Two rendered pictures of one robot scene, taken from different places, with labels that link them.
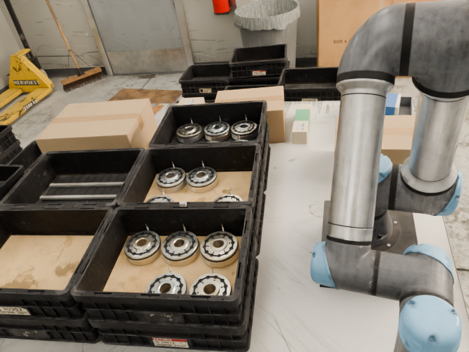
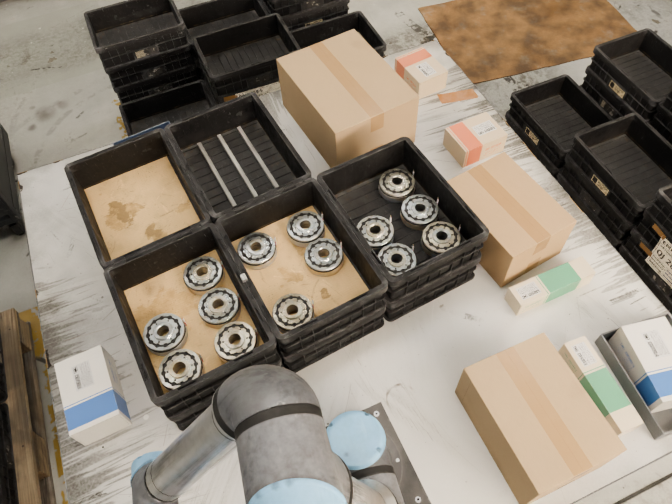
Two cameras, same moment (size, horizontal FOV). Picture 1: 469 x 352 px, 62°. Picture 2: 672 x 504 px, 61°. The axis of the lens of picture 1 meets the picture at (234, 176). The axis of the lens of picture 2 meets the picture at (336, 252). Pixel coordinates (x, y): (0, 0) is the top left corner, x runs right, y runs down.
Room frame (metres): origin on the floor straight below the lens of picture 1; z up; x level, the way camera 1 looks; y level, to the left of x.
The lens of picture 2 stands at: (0.55, -0.55, 2.12)
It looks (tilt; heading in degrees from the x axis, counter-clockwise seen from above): 57 degrees down; 51
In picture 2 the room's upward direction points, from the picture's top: 4 degrees counter-clockwise
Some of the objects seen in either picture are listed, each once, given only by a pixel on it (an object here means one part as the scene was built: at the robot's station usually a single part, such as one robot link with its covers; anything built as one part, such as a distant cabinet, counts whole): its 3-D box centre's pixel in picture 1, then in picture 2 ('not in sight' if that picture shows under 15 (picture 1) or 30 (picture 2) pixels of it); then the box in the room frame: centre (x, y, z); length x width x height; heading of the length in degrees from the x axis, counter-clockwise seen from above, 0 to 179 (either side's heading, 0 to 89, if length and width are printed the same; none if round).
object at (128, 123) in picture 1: (102, 137); (346, 101); (1.53, 0.54, 0.80); 0.40 x 0.30 x 0.20; 77
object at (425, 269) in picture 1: (414, 279); not in sight; (0.37, -0.26, 1.08); 0.11 x 0.11 x 0.08; 63
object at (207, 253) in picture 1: (218, 245); (235, 340); (0.72, 0.07, 0.86); 0.10 x 0.10 x 0.01
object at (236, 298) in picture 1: (168, 249); (186, 306); (0.68, 0.20, 0.92); 0.40 x 0.30 x 0.02; 76
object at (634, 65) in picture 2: (212, 91); (635, 94); (2.83, 0.06, 0.31); 0.40 x 0.30 x 0.34; 71
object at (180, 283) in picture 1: (165, 290); (163, 331); (0.61, 0.21, 0.86); 0.10 x 0.10 x 0.01
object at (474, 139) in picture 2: (190, 112); (474, 139); (1.75, 0.16, 0.74); 0.16 x 0.12 x 0.07; 164
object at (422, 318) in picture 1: (426, 336); not in sight; (0.28, -0.23, 1.08); 0.09 x 0.08 x 0.11; 153
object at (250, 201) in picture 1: (193, 175); (298, 253); (0.97, 0.12, 0.92); 0.40 x 0.30 x 0.02; 76
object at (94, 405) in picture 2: not in sight; (93, 394); (0.38, 0.26, 0.75); 0.20 x 0.12 x 0.09; 73
